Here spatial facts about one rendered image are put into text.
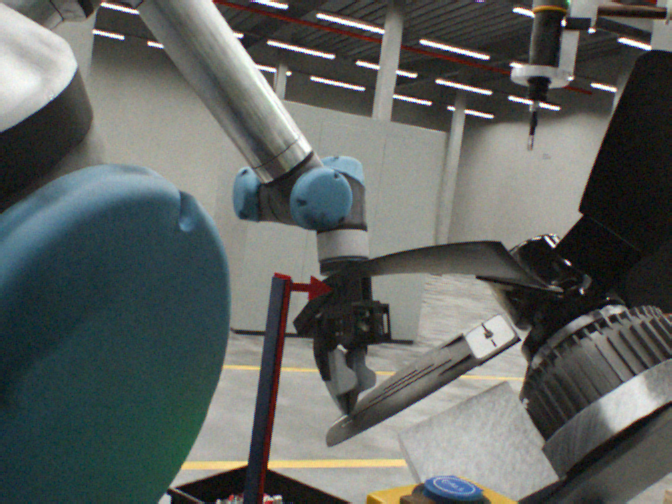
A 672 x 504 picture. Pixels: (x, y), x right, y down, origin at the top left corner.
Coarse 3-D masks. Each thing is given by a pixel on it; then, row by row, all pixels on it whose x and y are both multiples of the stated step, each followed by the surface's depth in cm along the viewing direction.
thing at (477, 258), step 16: (480, 240) 66; (384, 256) 72; (400, 256) 72; (416, 256) 72; (432, 256) 72; (448, 256) 72; (464, 256) 71; (480, 256) 71; (496, 256) 70; (512, 256) 70; (352, 272) 78; (368, 272) 80; (384, 272) 81; (400, 272) 83; (416, 272) 85; (432, 272) 85; (448, 272) 85; (464, 272) 83; (480, 272) 81; (496, 272) 79; (512, 272) 76
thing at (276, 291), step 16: (272, 288) 69; (272, 304) 69; (272, 320) 69; (272, 336) 69; (272, 352) 69; (272, 368) 69; (272, 384) 69; (256, 400) 70; (256, 416) 70; (256, 432) 70; (256, 448) 70; (256, 464) 69; (256, 480) 69; (256, 496) 69
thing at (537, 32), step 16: (544, 16) 88; (560, 16) 88; (544, 32) 88; (560, 32) 88; (544, 48) 88; (544, 64) 88; (528, 80) 89; (544, 80) 88; (528, 96) 89; (544, 96) 89
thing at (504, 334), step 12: (480, 324) 102; (492, 324) 101; (504, 324) 99; (468, 336) 102; (480, 336) 100; (492, 336) 98; (504, 336) 96; (516, 336) 94; (480, 348) 97; (492, 348) 95; (504, 348) 94; (480, 360) 95
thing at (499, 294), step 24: (528, 240) 96; (552, 240) 96; (528, 264) 94; (552, 264) 93; (576, 288) 93; (528, 312) 94; (552, 312) 89; (576, 312) 88; (528, 336) 91; (528, 360) 94
